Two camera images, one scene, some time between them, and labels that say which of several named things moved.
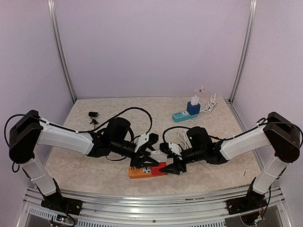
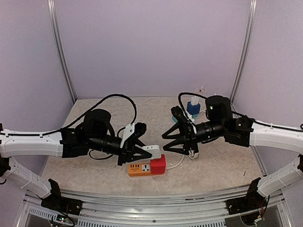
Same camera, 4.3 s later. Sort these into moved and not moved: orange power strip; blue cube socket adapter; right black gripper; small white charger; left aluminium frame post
Moved: right black gripper
Not moved: left aluminium frame post; blue cube socket adapter; orange power strip; small white charger
